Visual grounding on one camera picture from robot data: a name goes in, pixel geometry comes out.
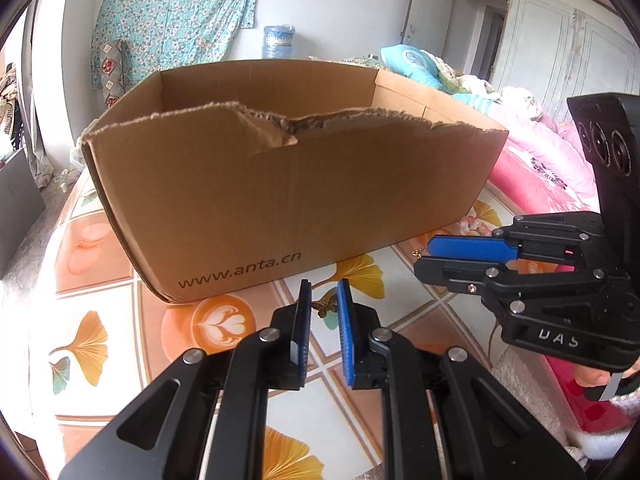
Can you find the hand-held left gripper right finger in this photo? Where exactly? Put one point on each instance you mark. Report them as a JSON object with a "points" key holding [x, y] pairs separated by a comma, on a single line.
{"points": [[346, 330]]}

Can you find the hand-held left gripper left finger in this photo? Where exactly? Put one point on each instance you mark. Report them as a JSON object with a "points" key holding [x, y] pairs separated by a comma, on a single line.
{"points": [[301, 330]]}

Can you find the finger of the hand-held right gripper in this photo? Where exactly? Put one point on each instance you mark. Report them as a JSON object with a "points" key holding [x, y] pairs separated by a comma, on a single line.
{"points": [[450, 272], [470, 250]]}

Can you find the gold butterfly charm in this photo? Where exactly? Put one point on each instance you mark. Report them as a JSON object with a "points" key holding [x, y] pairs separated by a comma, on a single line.
{"points": [[325, 308]]}

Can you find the brown cardboard box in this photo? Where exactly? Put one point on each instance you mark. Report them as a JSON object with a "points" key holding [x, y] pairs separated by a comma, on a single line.
{"points": [[250, 210]]}

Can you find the person's right hand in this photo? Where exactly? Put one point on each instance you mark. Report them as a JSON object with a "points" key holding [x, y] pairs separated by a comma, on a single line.
{"points": [[595, 380]]}

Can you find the pink floral blanket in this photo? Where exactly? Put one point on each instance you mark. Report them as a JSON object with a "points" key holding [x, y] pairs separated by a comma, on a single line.
{"points": [[540, 170]]}

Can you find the white crumpled blanket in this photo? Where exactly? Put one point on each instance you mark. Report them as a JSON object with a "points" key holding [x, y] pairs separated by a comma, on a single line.
{"points": [[500, 95]]}

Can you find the white wardrobe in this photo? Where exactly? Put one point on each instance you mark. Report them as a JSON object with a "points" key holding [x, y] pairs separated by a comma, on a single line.
{"points": [[550, 45]]}

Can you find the blue patterned quilt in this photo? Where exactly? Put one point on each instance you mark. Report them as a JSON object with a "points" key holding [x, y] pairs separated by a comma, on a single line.
{"points": [[415, 62]]}

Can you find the leaf patterned table cover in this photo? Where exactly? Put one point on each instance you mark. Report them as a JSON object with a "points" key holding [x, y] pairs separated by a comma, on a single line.
{"points": [[100, 270]]}

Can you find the grey floral pillow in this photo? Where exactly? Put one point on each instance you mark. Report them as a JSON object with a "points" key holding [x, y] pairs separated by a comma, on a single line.
{"points": [[360, 61]]}

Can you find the grey door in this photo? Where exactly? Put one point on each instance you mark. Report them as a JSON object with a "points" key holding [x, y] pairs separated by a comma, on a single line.
{"points": [[425, 10]]}

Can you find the blue water jug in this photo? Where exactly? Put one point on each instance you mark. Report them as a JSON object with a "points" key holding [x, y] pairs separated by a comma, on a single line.
{"points": [[279, 42]]}

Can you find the grey cabinet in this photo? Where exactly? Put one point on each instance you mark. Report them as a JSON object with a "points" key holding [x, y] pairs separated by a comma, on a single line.
{"points": [[17, 205]]}

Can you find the patchwork long cushion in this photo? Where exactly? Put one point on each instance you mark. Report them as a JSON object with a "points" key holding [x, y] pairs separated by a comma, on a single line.
{"points": [[107, 72]]}

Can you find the teal floral hanging cloth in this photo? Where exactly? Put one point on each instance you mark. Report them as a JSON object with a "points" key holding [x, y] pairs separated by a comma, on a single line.
{"points": [[175, 15]]}

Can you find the pile of woven clothes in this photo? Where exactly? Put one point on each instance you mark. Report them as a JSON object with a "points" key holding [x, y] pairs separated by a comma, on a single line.
{"points": [[10, 95]]}

